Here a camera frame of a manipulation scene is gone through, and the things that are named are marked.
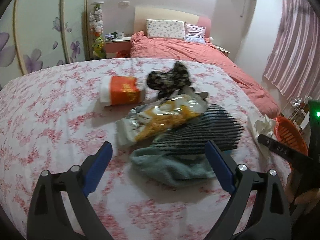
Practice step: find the clear tube of plush toys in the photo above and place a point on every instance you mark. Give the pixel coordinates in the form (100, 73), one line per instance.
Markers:
(97, 30)

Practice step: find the cream and pink headboard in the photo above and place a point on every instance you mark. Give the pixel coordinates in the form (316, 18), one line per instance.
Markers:
(170, 13)

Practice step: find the red bin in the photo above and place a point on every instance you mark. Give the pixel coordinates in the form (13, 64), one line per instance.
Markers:
(123, 54)

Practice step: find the pink and white nightstand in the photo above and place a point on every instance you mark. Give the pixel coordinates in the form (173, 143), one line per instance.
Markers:
(117, 45)

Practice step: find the striped pink pillow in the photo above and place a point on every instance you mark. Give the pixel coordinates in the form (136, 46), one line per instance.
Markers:
(195, 32)

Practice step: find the dark mug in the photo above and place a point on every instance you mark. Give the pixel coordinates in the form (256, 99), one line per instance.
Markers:
(114, 35)

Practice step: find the pink curtain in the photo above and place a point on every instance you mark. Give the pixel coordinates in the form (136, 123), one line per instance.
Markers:
(292, 42)

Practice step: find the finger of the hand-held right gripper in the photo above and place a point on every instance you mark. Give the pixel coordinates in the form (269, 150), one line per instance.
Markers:
(280, 147)

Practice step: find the floral white pillow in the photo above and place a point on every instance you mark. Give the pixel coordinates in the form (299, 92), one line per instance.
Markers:
(165, 28)

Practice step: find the pink floral white blanket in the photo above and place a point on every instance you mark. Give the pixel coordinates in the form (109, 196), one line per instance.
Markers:
(50, 117)

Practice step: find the white tissue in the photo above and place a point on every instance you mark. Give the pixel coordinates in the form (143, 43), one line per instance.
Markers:
(262, 126)

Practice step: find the orange and white tissue pack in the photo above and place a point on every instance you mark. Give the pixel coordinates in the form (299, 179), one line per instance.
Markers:
(122, 90)

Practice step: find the teal towel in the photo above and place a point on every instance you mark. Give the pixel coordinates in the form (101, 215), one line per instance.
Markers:
(160, 165)

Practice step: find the black striped cloth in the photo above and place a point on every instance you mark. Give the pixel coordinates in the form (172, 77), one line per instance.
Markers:
(205, 127)

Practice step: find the black floral cloth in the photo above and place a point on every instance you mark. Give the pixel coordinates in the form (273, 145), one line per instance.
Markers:
(170, 80)

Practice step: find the orange plastic basket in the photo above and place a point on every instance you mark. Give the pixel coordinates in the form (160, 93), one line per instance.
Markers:
(287, 130)

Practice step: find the person's right hand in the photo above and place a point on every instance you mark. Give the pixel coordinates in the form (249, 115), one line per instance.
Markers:
(290, 187)

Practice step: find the white mug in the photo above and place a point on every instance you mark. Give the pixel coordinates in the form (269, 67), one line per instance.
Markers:
(120, 35)

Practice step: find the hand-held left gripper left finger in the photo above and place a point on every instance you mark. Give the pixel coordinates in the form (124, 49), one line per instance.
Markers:
(100, 165)

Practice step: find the coral red duvet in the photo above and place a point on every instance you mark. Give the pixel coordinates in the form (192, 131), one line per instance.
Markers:
(187, 50)

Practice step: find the yellow snack bag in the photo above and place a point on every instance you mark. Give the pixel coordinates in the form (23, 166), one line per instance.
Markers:
(160, 120)

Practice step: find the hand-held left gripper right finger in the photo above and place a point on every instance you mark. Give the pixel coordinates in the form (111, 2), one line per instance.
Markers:
(217, 165)

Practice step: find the flower print wardrobe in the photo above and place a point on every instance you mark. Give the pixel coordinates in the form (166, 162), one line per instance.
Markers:
(37, 30)

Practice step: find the light wooden nightstand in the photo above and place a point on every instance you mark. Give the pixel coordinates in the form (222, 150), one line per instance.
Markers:
(222, 50)

